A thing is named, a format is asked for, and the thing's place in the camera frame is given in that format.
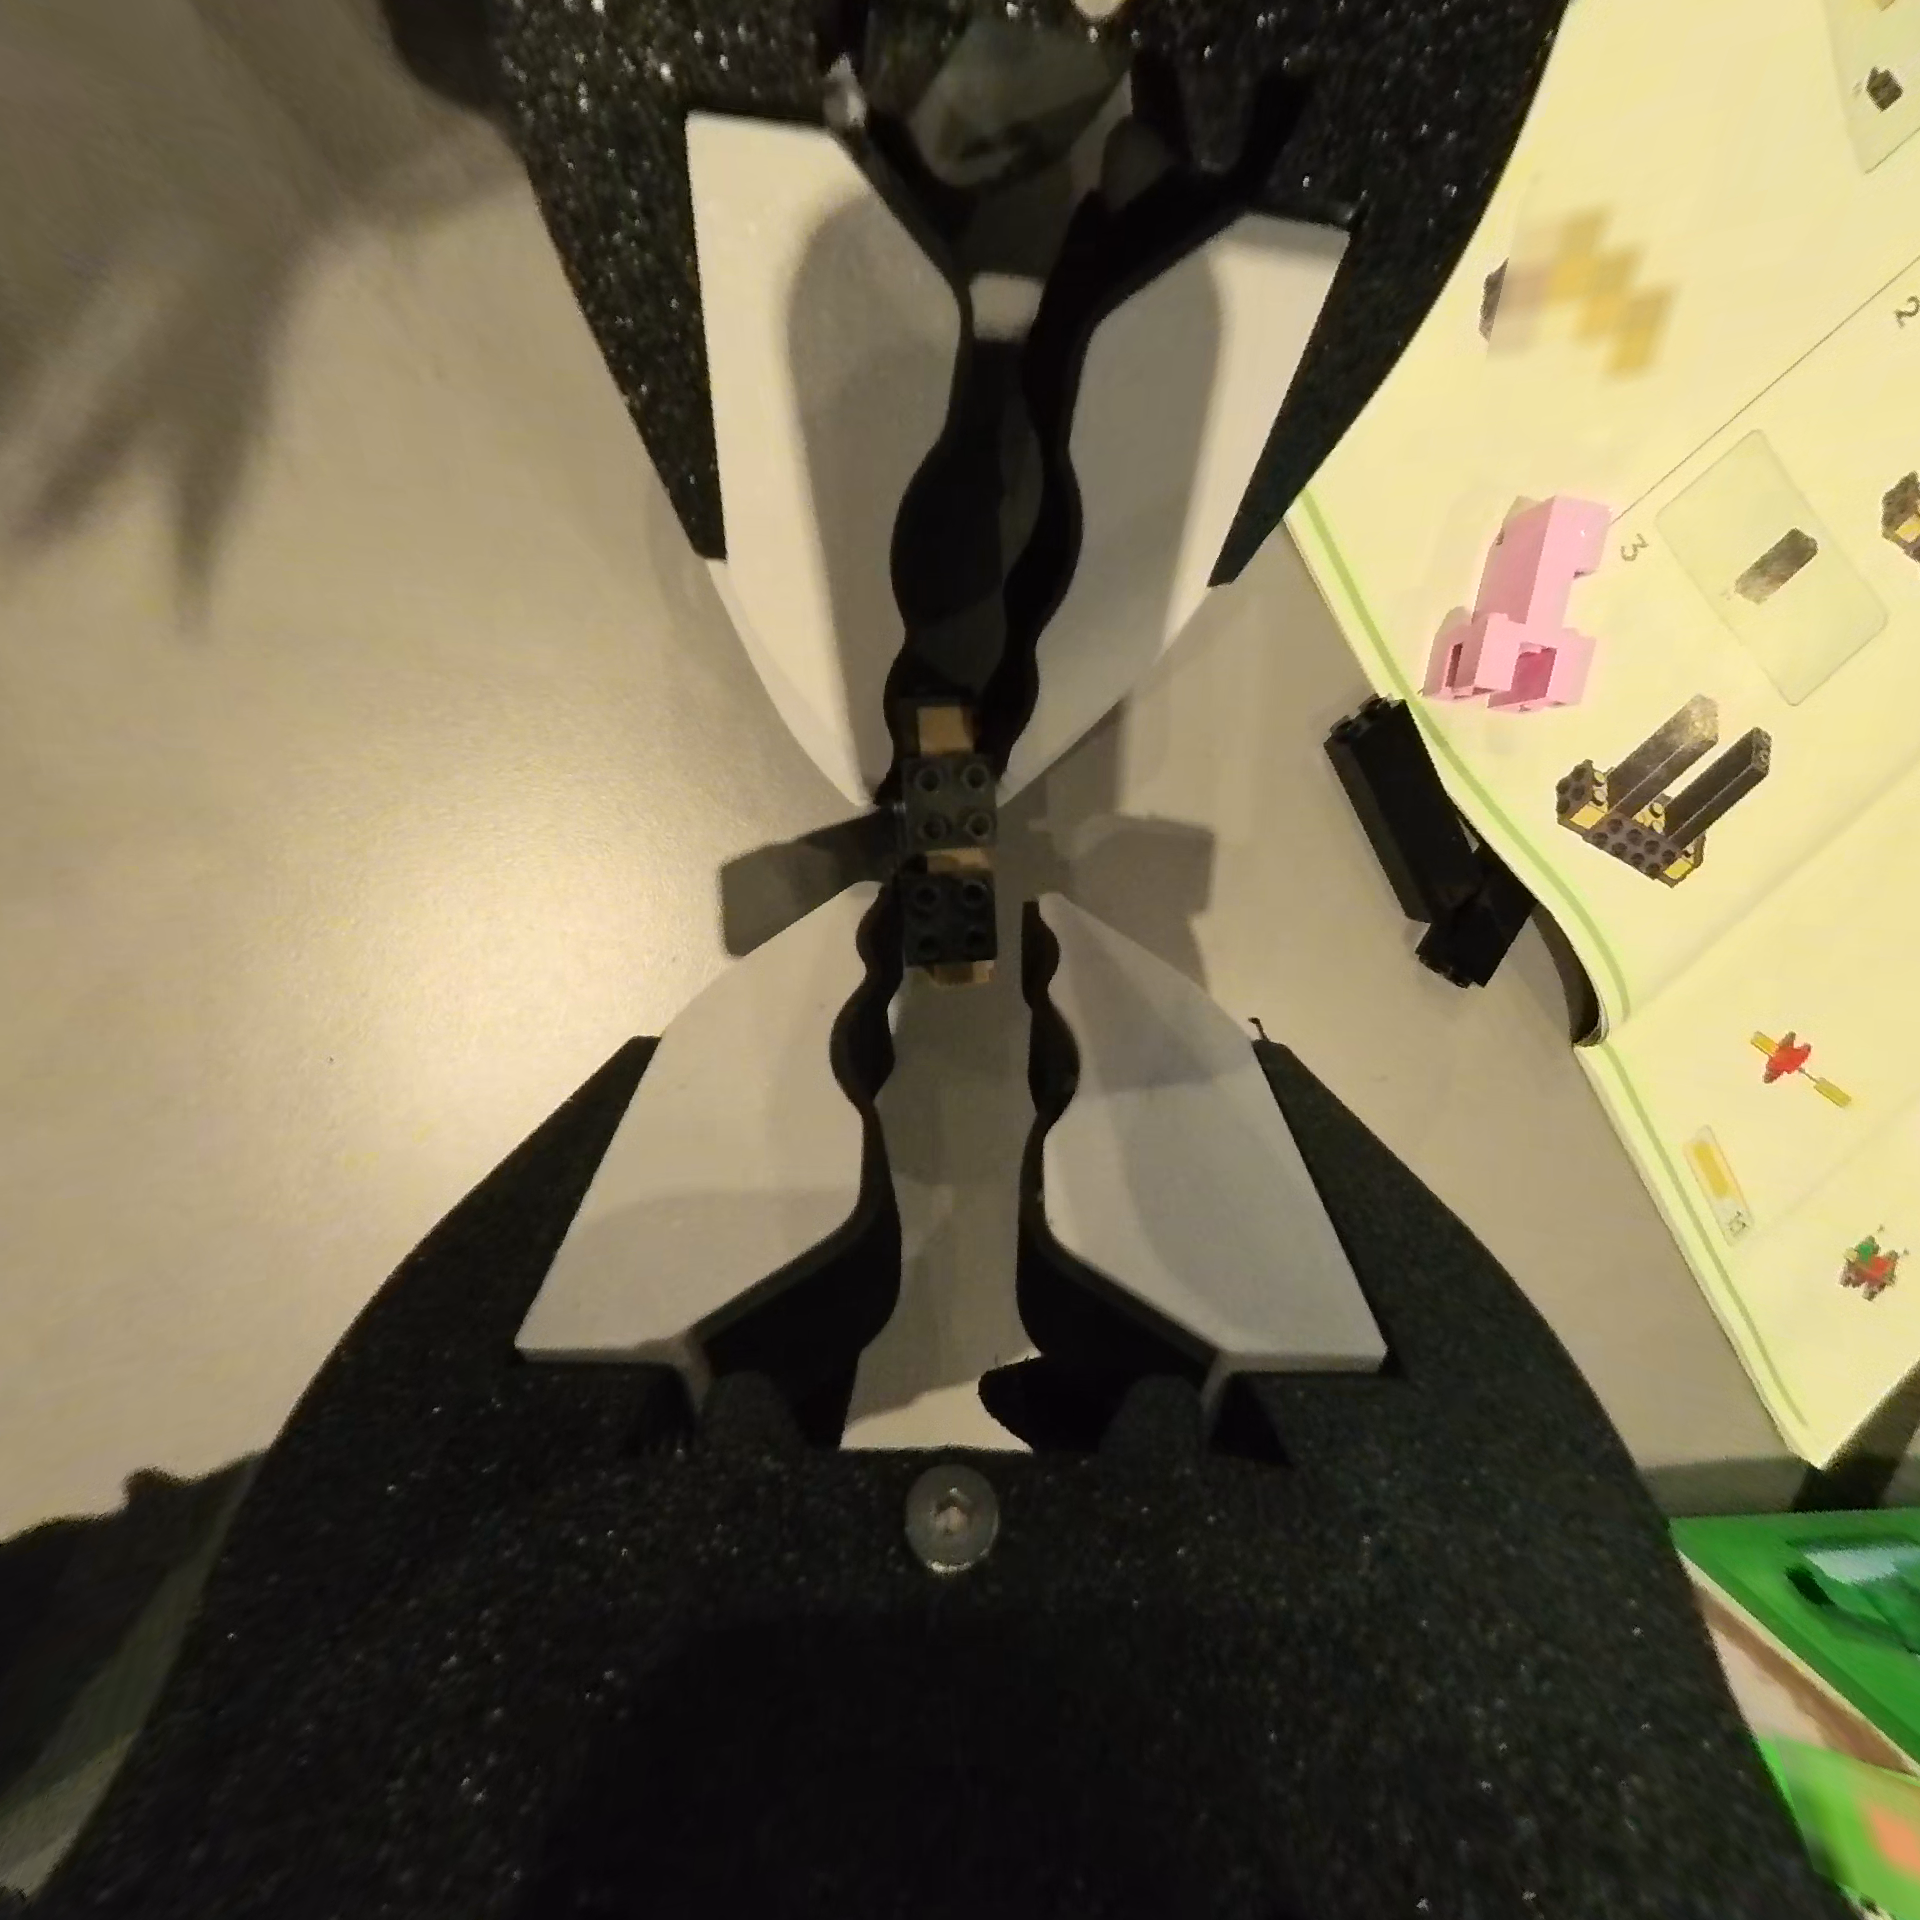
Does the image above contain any dark grey square plate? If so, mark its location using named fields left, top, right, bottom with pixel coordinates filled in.
left=895, top=873, right=1000, bottom=962
left=895, top=754, right=1006, bottom=859

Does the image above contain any pink brick figure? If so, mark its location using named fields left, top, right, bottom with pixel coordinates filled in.
left=1421, top=492, right=1614, bottom=711

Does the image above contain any long black brick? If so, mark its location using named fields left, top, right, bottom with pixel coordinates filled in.
left=1324, top=697, right=1485, bottom=925

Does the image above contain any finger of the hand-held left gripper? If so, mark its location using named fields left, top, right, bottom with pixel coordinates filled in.
left=684, top=107, right=1043, bottom=807
left=980, top=210, right=1358, bottom=798

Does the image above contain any green cardboard box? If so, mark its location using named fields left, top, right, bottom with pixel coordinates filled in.
left=1667, top=1511, right=1920, bottom=1920

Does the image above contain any long yellow building brick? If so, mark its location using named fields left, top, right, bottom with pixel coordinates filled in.
left=895, top=697, right=1006, bottom=991

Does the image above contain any short black brick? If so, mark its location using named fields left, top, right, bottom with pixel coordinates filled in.
left=1414, top=869, right=1537, bottom=987

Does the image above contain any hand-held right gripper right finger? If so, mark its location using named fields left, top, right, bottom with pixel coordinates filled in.
left=1018, top=895, right=1387, bottom=1373

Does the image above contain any pale green instruction booklet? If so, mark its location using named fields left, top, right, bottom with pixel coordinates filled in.
left=1288, top=0, right=1920, bottom=1471

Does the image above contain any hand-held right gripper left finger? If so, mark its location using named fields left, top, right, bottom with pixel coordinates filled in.
left=513, top=877, right=903, bottom=1369

